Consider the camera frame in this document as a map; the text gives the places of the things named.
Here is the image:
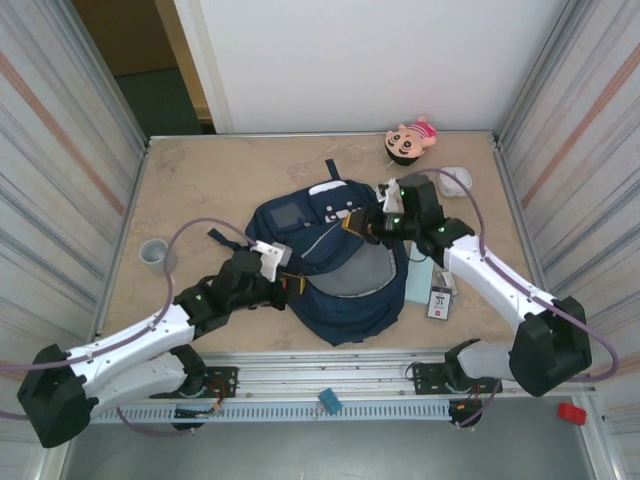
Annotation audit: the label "navy blue backpack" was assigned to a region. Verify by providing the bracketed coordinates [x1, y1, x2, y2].
[207, 159, 409, 347]

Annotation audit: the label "light blue pencil case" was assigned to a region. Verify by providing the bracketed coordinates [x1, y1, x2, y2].
[403, 244, 434, 306]

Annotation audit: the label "black white card pack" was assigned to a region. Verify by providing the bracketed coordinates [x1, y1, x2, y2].
[425, 287, 454, 320]

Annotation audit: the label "small clear packaged supplies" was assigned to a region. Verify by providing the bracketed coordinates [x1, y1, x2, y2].
[432, 269, 459, 297]

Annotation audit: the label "white square box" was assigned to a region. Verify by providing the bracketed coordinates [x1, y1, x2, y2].
[439, 166, 475, 198]

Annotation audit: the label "plush doll with pink shirt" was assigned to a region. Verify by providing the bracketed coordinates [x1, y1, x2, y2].
[383, 114, 437, 167]

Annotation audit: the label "grey plastic cup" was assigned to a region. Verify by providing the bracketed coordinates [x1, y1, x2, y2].
[139, 238, 179, 276]

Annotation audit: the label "blue binder clip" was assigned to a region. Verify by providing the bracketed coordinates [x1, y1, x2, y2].
[318, 387, 344, 416]

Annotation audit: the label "red plastic block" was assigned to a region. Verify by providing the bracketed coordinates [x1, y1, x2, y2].
[558, 402, 587, 427]

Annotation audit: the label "brown wooden door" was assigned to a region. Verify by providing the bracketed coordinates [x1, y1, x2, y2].
[72, 0, 179, 79]

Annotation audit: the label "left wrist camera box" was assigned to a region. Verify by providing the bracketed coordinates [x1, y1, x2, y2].
[252, 239, 294, 281]

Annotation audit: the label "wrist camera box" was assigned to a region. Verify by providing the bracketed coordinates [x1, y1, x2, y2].
[377, 177, 404, 217]
[252, 239, 294, 281]

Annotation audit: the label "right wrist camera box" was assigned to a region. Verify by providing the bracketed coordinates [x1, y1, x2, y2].
[377, 177, 404, 217]

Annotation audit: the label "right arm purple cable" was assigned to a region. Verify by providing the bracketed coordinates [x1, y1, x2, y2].
[399, 168, 622, 430]

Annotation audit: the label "aluminium rail frame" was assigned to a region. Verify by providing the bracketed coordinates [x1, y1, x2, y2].
[58, 349, 599, 405]

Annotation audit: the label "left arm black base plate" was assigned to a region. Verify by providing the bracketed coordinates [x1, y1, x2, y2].
[149, 366, 239, 400]

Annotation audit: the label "slotted grey cable duct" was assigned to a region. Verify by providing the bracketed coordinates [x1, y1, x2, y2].
[92, 403, 451, 425]

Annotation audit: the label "black wired connector board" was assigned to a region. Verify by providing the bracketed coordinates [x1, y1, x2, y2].
[172, 403, 225, 432]
[448, 397, 485, 430]

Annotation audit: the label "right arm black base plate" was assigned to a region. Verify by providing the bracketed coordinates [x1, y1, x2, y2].
[412, 362, 503, 396]

